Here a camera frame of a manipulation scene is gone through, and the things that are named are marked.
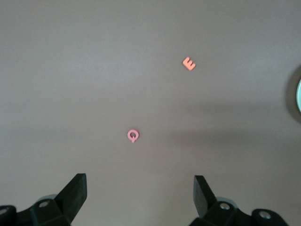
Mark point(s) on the green plate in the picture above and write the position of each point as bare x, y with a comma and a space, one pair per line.
299, 94

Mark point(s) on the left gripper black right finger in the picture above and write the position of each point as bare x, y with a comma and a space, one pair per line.
204, 200

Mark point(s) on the brown paper table cover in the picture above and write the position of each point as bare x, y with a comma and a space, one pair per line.
94, 58

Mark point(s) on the orange foam letter E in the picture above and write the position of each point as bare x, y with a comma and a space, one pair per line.
187, 63

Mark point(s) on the pink foam letter Q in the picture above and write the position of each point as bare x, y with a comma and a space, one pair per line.
129, 135

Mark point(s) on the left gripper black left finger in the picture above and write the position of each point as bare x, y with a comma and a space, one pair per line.
70, 200

